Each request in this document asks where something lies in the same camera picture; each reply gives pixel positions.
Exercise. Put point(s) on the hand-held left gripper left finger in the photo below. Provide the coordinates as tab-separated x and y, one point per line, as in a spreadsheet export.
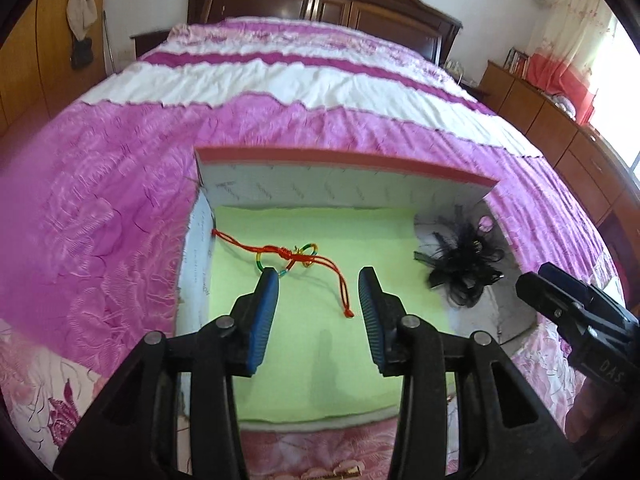
262	310

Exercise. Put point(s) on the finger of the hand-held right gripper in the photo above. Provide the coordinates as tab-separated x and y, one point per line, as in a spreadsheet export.
570	282
545	295

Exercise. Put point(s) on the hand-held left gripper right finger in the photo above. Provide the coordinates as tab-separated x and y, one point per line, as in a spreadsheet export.
370	310

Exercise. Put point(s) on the pink cardboard box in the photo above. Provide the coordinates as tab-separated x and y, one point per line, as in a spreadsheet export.
350	185

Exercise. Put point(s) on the light green box liner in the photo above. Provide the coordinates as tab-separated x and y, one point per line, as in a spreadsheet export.
310	360

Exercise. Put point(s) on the black feather hair clip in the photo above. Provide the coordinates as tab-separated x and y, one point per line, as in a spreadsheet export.
465	260

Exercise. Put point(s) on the long wooden cabinet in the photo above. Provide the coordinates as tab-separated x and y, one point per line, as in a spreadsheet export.
550	125

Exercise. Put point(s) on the gold hair pin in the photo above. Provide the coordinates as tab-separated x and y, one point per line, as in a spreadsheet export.
340	472

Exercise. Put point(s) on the purple floral bedspread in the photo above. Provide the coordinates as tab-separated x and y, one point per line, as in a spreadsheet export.
150	170

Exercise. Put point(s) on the white and red curtain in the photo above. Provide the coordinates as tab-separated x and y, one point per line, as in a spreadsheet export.
570	35

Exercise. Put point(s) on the dark wooden nightstand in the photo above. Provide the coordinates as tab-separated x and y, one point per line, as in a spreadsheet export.
150	42

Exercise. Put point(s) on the black hanging bag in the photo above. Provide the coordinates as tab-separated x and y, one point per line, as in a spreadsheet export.
82	55

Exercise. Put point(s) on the dark wooden headboard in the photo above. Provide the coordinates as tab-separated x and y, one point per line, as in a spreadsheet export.
320	0

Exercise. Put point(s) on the beige hanging cloth bag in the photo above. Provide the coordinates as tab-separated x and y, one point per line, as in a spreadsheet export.
81	7

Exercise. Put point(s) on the orange wooden wardrobe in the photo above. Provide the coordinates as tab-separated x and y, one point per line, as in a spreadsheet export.
35	35

